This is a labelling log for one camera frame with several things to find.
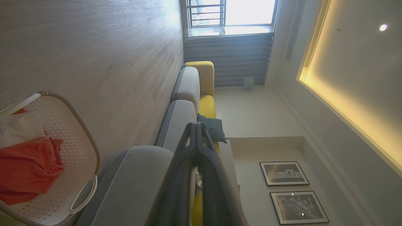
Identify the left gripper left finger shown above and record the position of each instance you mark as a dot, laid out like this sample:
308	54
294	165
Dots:
176	188

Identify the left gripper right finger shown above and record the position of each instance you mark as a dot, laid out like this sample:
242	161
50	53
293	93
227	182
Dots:
216	194

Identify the orange cloth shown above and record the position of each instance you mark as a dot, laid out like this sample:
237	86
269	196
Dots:
28	169

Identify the white cloth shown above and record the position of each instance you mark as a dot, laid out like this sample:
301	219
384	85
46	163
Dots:
19	130

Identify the grey and yellow sofa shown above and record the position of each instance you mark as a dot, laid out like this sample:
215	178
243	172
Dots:
185	84

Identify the dark teal cushion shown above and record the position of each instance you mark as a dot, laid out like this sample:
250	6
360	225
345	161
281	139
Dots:
215	128

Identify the black framed picture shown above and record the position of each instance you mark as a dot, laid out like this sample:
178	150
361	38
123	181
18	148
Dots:
284	173
298	207

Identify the white perforated laundry basket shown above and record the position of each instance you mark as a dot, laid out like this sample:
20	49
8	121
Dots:
75	147

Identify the grey pleated curtain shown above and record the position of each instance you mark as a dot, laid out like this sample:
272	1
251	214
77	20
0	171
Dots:
229	59

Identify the dark metal balcony railing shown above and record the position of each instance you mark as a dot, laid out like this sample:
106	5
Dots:
205	14

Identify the bright balcony window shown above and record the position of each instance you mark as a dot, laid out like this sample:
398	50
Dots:
248	14

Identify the ceiling air vent strip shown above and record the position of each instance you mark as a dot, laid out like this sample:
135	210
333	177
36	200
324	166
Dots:
315	31

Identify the round ceiling downlight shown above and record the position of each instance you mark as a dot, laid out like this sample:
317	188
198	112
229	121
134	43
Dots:
383	27

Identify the small pale wall box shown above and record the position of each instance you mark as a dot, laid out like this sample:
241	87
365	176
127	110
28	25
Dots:
248	82

